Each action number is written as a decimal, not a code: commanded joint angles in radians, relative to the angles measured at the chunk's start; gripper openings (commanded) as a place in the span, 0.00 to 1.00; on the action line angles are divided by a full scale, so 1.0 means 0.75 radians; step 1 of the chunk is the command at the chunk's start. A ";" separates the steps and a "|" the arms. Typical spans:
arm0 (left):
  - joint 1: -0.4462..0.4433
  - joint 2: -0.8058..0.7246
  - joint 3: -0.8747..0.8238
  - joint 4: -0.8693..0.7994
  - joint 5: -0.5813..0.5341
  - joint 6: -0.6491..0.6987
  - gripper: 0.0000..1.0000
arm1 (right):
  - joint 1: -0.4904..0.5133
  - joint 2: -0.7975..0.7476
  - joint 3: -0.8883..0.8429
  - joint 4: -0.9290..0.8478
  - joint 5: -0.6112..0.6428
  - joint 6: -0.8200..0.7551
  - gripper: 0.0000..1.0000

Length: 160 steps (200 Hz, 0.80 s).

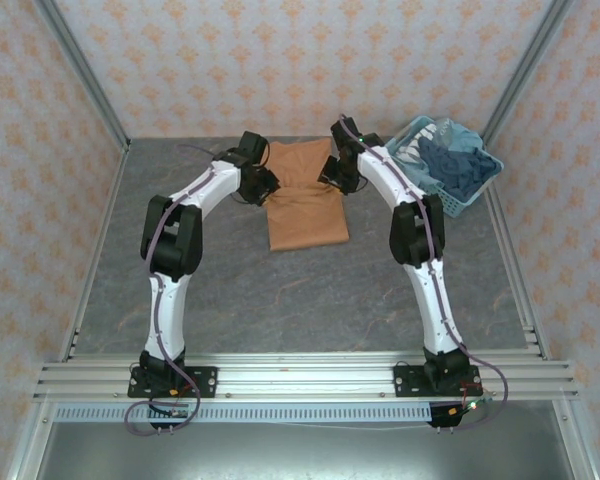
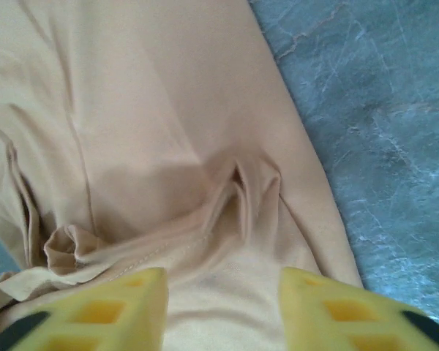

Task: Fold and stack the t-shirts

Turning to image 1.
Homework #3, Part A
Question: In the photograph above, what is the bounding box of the orange-tan t-shirt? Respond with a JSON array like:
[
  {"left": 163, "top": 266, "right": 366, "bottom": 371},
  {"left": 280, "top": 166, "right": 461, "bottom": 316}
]
[{"left": 261, "top": 139, "right": 352, "bottom": 253}]

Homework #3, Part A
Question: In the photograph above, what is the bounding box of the white striped garment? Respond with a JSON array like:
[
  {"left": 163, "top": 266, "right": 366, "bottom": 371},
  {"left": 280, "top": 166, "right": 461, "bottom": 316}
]
[{"left": 398, "top": 123, "right": 440, "bottom": 164}]

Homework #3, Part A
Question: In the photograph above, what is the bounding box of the light blue plastic basket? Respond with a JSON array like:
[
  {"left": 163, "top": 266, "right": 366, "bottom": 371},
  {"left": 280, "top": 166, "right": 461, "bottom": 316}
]
[{"left": 384, "top": 115, "right": 505, "bottom": 219}]

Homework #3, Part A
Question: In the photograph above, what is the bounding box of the light blue t-shirt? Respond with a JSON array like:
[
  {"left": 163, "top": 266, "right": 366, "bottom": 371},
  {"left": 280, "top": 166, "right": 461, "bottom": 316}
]
[{"left": 392, "top": 118, "right": 484, "bottom": 194}]

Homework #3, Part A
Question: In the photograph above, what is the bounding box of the small circuit board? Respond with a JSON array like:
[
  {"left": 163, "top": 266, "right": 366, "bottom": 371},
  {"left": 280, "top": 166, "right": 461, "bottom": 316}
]
[
  {"left": 149, "top": 405, "right": 190, "bottom": 420},
  {"left": 449, "top": 395, "right": 495, "bottom": 417}
]

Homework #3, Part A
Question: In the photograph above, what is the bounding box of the metal lower panel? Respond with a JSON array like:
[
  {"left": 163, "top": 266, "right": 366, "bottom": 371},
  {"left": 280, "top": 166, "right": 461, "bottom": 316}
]
[{"left": 34, "top": 420, "right": 576, "bottom": 480}]

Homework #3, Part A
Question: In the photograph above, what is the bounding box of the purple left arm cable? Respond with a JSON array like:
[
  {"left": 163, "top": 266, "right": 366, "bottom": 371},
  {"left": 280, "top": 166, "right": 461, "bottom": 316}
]
[{"left": 123, "top": 143, "right": 254, "bottom": 435}]

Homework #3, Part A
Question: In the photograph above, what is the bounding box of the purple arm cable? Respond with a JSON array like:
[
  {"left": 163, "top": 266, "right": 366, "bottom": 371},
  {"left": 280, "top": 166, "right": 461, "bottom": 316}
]
[
  {"left": 123, "top": 143, "right": 254, "bottom": 435},
  {"left": 338, "top": 114, "right": 510, "bottom": 432}
]

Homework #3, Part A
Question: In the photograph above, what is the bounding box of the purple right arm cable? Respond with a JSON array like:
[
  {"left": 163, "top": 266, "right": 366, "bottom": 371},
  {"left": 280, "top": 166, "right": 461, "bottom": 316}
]
[{"left": 338, "top": 114, "right": 510, "bottom": 432}]

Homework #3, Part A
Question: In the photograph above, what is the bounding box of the aluminium side rail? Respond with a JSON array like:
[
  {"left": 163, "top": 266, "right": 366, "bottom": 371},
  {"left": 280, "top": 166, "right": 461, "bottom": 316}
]
[
  {"left": 482, "top": 187, "right": 552, "bottom": 360},
  {"left": 60, "top": 144, "right": 131, "bottom": 362}
]

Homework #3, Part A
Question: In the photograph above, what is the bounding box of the aluminium mounting rail beam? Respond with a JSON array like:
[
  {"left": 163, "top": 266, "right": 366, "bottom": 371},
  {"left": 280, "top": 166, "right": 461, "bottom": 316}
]
[{"left": 33, "top": 352, "right": 580, "bottom": 402}]

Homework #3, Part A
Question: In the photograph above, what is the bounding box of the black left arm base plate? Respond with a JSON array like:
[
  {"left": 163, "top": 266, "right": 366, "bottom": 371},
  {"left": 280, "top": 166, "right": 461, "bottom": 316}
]
[{"left": 127, "top": 366, "right": 218, "bottom": 400}]

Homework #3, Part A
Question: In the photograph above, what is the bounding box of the aluminium frame post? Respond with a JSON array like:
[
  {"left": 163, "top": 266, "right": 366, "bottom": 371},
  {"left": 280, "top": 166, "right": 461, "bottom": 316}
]
[
  {"left": 33, "top": 0, "right": 132, "bottom": 152},
  {"left": 481, "top": 0, "right": 577, "bottom": 140}
]

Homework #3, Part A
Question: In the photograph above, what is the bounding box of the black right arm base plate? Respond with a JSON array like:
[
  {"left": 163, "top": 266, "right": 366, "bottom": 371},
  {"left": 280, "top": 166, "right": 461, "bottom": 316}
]
[{"left": 393, "top": 362, "right": 484, "bottom": 399}]

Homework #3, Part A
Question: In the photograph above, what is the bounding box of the slotted grey cable duct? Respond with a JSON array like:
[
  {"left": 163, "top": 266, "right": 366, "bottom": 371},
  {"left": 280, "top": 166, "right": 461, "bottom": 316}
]
[{"left": 53, "top": 403, "right": 434, "bottom": 422}]

